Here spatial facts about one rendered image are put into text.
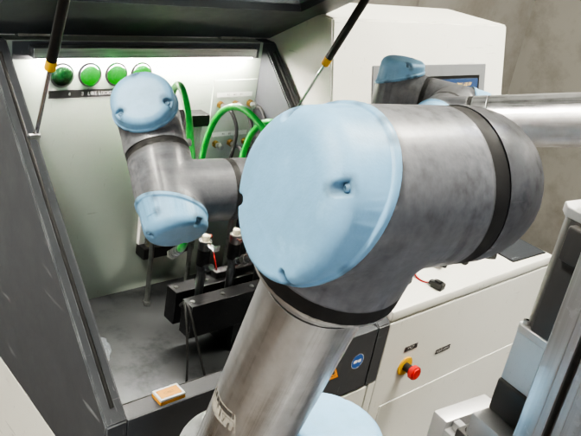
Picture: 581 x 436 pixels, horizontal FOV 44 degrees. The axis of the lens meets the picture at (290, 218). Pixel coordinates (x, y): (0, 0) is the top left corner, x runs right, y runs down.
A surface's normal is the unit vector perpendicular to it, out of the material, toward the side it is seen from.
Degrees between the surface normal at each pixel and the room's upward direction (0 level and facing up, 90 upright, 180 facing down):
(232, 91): 90
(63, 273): 43
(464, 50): 76
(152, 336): 0
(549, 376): 90
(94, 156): 90
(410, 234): 93
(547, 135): 114
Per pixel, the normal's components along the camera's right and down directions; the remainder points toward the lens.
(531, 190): 0.70, 0.15
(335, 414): 0.28, -0.90
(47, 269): -0.75, 0.15
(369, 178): 0.45, -0.14
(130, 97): 0.01, -0.37
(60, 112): 0.64, 0.41
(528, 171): 0.66, -0.12
